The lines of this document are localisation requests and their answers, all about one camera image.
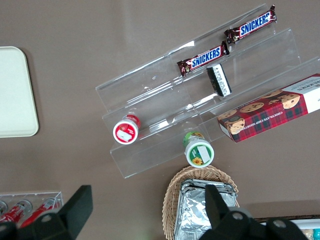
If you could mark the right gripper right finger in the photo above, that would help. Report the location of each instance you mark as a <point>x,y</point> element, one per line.
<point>217,212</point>

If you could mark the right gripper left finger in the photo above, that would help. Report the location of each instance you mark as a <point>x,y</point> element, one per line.
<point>77,210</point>

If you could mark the oval wicker basket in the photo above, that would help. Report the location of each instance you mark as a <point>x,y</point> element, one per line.
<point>200,172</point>

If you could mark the beige plastic tray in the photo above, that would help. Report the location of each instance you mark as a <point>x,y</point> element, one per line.
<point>15,92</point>

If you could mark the stack of foil trays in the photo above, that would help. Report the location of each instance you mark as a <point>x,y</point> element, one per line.
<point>192,207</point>

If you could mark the clear acrylic bottle rack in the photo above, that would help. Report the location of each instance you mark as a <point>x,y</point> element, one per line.
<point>32,194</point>

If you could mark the green lidded snack cup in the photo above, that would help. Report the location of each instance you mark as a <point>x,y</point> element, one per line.
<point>198,153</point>

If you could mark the white rectangular bin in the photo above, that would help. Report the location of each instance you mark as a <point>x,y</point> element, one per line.
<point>307,223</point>

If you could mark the red lidded snack cup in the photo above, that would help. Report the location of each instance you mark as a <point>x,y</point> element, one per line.
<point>125,132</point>

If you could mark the rice cracker snack bag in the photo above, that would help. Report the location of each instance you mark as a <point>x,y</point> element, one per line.
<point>307,235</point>

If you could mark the teal snack packet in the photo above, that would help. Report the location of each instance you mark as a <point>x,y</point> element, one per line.
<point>317,233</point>

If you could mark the red tartan cookie box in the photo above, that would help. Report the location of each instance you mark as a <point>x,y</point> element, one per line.
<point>262,117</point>

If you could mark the clear acrylic stepped shelf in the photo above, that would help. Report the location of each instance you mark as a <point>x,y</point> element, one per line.
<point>150,105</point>

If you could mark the small black white box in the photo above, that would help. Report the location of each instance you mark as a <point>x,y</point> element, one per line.
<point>219,80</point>

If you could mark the Snickers chocolate bar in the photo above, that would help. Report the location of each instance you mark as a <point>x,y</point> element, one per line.
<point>252,25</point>
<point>205,57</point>

